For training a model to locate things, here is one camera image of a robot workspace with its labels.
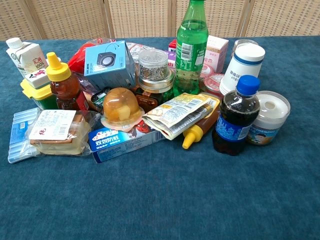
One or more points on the wrapped sandwich bread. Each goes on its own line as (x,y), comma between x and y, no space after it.
(60,132)

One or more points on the white mahjong tile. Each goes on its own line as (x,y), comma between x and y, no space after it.
(37,77)

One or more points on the cola bottle blue cap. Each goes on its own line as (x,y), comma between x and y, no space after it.
(236,120)

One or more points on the clear jar of clips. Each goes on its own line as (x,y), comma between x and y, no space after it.
(153,65)

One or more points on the woven folding screen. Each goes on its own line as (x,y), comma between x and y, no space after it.
(150,17)

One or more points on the green toy car pack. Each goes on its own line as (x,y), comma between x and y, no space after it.
(100,96)

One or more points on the light blue tissue pack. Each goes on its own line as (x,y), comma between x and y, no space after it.
(20,135)

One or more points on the yellow printed snack pouch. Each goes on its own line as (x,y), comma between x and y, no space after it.
(175,112)

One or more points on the clear lid round tub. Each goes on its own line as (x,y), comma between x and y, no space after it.
(268,120)

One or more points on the blue toothpaste box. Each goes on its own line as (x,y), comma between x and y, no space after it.
(125,143)

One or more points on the purple and red carton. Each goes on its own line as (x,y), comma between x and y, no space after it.
(172,53)

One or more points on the clear glass cup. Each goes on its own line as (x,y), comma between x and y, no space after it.
(241,45)

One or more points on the green soda bottle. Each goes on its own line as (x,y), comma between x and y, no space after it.
(191,52)

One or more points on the light blue speaker box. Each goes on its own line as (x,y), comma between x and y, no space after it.
(108,65)

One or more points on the white juice carton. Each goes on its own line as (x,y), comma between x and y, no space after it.
(23,58)

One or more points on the honey squeeze bottle yellow nozzle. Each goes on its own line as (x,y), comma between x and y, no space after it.
(200,122)

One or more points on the pink white carton box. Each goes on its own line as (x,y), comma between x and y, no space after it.
(216,53)

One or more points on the blue tablecloth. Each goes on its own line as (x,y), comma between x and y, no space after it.
(160,190)

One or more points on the white red patterned packet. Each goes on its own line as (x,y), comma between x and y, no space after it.
(136,51)

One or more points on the red plastic snack bag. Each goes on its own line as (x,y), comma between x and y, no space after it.
(76,58)

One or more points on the fruit jelly cup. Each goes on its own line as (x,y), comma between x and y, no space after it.
(121,108)

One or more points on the honey bear bottle yellow cap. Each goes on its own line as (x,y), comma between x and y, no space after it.
(63,87)

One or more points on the green yellow lidded container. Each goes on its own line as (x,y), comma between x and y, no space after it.
(41,96)

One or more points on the clear plastic cup red print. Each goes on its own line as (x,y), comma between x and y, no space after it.
(212,82)

